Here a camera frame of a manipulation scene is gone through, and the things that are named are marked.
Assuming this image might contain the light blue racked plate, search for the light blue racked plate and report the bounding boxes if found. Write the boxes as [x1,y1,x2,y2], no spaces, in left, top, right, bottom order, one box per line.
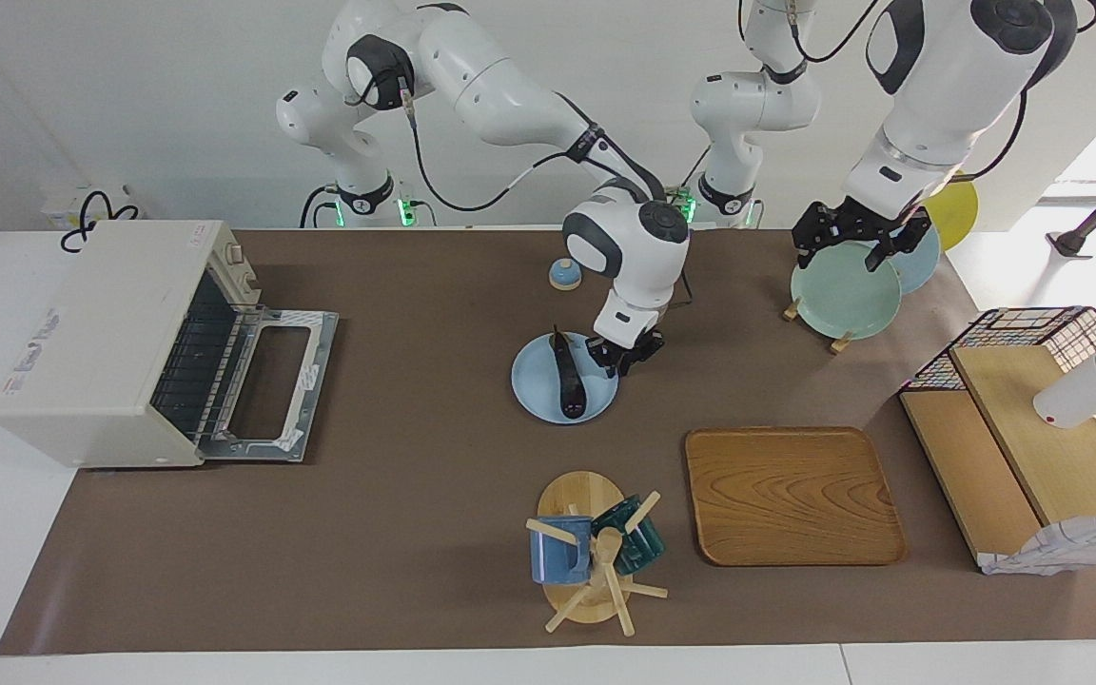
[875,223,943,297]

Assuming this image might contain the blue mug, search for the blue mug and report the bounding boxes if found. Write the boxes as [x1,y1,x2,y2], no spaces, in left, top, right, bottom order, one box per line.
[528,514,597,586]

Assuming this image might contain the black wire mesh panel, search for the black wire mesh panel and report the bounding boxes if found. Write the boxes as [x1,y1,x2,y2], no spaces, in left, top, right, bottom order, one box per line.
[897,305,1096,479]

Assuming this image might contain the dark purple eggplant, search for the dark purple eggplant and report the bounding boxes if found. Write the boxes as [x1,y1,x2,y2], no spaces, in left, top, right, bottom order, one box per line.
[548,324,593,421]

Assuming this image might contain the wooden mug tree stand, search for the wooden mug tree stand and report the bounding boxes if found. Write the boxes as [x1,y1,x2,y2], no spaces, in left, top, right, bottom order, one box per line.
[523,469,671,637]

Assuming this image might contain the white bottle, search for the white bottle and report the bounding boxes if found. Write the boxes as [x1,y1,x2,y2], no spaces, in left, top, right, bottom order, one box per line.
[1032,324,1096,430]

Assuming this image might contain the black oven wire rack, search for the black oven wire rack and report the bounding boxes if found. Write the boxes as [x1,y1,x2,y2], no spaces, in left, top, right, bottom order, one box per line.
[150,269,256,444]

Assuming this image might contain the white wall socket box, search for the white wall socket box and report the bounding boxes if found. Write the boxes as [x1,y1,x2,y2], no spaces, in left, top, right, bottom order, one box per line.
[41,185,146,235]

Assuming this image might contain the wooden two-tier shelf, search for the wooden two-tier shelf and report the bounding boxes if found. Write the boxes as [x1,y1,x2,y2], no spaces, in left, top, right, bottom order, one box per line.
[897,305,1096,577]

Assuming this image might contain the beige toaster oven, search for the beige toaster oven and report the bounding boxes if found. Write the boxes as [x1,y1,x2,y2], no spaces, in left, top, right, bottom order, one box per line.
[0,220,341,470]

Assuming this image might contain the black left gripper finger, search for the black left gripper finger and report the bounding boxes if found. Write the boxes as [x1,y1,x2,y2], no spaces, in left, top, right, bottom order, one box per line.
[866,215,935,278]
[790,202,836,274]

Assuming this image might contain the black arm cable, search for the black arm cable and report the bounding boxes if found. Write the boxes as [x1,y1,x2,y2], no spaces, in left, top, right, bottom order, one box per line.
[792,0,1096,184]
[402,80,608,214]

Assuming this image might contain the rectangular wooden tray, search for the rectangular wooden tray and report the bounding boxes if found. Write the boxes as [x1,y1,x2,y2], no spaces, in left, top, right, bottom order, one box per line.
[684,425,910,569]

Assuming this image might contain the wooden plate rack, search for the wooden plate rack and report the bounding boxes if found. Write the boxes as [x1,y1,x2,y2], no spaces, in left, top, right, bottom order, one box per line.
[780,294,856,356]

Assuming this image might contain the yellow plate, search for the yellow plate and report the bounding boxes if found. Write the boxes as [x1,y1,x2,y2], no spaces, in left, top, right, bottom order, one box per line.
[918,180,981,252]

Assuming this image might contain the dark green mug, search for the dark green mug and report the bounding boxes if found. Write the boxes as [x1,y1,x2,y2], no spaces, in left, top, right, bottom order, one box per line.
[591,494,668,577]

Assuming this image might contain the pale green plate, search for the pale green plate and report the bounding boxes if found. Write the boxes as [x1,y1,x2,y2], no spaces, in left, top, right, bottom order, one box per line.
[789,239,904,343]

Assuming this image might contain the brown table mat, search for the brown table mat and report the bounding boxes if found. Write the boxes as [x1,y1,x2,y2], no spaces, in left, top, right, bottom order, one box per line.
[0,227,1096,656]

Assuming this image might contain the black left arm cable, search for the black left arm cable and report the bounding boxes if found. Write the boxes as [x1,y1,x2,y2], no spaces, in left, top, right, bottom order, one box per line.
[792,0,1096,184]

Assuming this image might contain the glass oven door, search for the glass oven door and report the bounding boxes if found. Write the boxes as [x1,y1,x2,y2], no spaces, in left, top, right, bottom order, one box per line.
[194,305,341,466]

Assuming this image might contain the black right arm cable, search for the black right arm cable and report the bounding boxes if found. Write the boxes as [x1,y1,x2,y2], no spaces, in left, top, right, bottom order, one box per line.
[402,80,608,214]

